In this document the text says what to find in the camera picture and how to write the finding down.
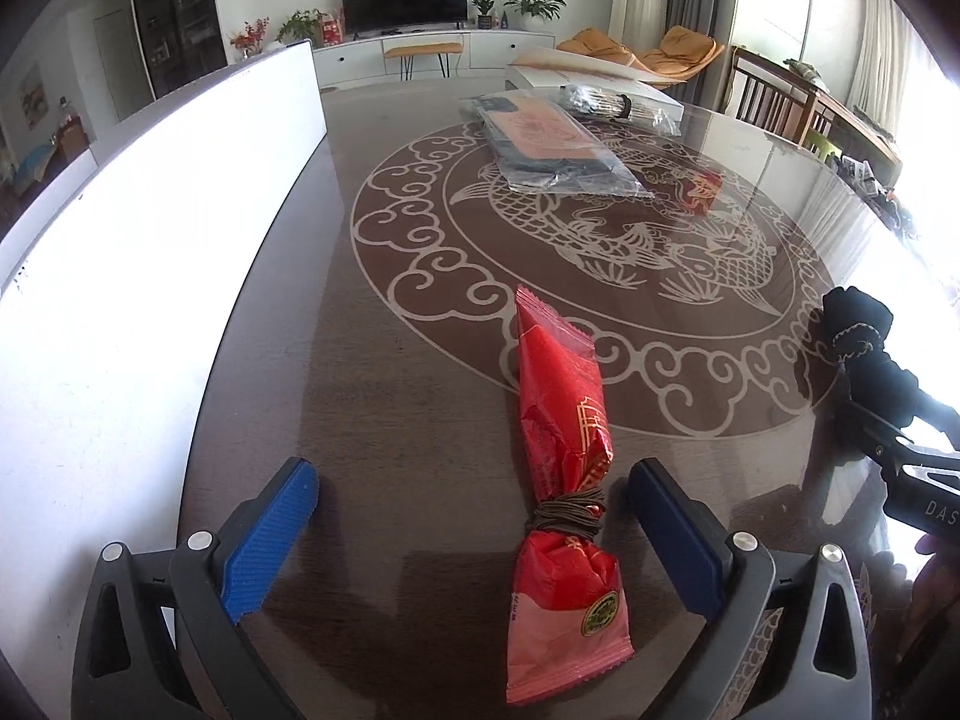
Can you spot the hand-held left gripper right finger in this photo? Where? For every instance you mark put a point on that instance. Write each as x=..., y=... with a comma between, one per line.
x=675, y=540

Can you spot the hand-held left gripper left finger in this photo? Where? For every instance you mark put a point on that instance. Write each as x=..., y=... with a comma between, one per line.
x=271, y=540

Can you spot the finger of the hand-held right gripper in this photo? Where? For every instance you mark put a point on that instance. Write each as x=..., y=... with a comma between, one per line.
x=877, y=431

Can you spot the black cloth pouch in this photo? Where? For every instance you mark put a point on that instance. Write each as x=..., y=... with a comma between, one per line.
x=855, y=330

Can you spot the red and pink snack packet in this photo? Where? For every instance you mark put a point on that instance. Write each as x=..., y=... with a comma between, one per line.
x=559, y=405

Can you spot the person's right hand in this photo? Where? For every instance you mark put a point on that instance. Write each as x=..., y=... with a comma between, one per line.
x=937, y=570

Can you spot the large white board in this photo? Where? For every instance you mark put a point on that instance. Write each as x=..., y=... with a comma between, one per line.
x=150, y=277

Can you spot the wooden chair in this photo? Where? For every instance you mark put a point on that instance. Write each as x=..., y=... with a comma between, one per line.
x=769, y=94

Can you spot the sheer white curtain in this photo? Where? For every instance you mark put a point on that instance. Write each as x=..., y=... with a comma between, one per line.
x=892, y=45

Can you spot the flat packet in plastic bag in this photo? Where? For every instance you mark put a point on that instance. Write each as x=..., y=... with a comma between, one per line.
x=555, y=142

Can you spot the plastic bag of dark sticks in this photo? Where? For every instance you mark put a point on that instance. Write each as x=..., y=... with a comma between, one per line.
x=607, y=105

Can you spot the orange lounge chair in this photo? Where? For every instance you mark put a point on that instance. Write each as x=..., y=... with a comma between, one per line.
x=596, y=45
x=682, y=49

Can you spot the white flat box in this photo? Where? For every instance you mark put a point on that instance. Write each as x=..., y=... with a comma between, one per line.
x=540, y=71

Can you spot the red flower arrangement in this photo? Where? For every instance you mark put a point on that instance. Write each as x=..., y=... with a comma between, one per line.
x=249, y=37

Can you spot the orange stool with black legs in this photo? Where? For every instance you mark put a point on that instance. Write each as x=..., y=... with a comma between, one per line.
x=421, y=50

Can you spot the red gift box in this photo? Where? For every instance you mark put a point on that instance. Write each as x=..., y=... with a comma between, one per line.
x=332, y=30

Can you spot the bushy green potted plant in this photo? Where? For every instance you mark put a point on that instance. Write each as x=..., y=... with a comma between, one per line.
x=300, y=26

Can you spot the white television cabinet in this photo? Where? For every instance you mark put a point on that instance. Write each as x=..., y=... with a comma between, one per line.
x=495, y=52

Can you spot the dark glass display cabinet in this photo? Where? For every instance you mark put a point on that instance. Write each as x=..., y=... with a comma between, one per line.
x=180, y=15

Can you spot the large leafy potted plant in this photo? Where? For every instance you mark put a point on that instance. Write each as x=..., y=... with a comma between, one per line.
x=534, y=4

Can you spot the black television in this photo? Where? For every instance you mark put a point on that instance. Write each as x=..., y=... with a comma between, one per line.
x=401, y=0

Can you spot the small potted plant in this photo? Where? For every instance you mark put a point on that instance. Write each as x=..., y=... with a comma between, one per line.
x=484, y=9

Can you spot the framed wall picture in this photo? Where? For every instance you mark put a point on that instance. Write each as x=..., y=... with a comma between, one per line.
x=32, y=96

